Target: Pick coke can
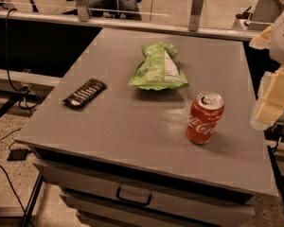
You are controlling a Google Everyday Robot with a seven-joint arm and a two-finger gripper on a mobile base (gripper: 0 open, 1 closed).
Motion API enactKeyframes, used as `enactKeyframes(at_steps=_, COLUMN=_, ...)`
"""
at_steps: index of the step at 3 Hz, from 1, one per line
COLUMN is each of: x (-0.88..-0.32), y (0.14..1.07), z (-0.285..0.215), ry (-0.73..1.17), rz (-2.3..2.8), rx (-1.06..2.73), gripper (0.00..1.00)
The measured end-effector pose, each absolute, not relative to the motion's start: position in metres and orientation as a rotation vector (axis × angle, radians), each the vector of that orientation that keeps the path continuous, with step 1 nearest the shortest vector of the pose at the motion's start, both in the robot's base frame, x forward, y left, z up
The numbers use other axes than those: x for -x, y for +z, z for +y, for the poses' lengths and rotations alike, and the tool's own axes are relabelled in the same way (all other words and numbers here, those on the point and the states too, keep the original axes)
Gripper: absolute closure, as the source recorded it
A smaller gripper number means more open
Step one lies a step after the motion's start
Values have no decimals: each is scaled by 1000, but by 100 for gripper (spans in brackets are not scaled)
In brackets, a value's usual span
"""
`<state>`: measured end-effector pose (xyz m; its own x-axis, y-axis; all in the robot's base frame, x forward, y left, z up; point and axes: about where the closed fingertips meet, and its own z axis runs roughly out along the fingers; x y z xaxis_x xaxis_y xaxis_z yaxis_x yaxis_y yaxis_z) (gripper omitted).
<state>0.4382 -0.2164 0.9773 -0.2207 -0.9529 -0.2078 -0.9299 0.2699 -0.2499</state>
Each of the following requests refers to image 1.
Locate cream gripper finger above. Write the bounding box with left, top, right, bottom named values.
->
left=250, top=64, right=284, bottom=131
left=249, top=26, right=273, bottom=50

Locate red coke can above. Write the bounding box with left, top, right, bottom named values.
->
left=186, top=92, right=224, bottom=145

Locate green chip bag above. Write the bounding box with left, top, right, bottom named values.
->
left=129, top=42, right=188, bottom=91

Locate grey cabinet drawer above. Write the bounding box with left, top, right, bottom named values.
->
left=59, top=189, right=181, bottom=227
left=33, top=159, right=254, bottom=227

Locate dark chocolate bar wrapper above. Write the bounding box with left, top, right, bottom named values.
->
left=63, top=79, right=107, bottom=108

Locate lower grey cabinet drawer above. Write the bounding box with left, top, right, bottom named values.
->
left=59, top=189, right=181, bottom=227

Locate black power adapter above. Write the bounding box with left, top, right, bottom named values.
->
left=8, top=149, right=28, bottom=161

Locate metal guard rail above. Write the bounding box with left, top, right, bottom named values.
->
left=0, top=10, right=259, bottom=42

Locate right metal rail bracket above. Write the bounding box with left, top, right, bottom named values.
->
left=188, top=0, right=204, bottom=32

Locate metal rail bracket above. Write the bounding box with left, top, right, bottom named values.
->
left=76, top=0, right=90, bottom=22
left=188, top=0, right=204, bottom=32

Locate black drawer handle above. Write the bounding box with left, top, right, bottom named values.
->
left=115, top=186, right=152, bottom=206

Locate left metal rail bracket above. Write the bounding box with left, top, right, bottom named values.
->
left=76, top=0, right=90, bottom=22

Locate black hanging cable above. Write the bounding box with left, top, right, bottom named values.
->
left=5, top=8, right=44, bottom=115

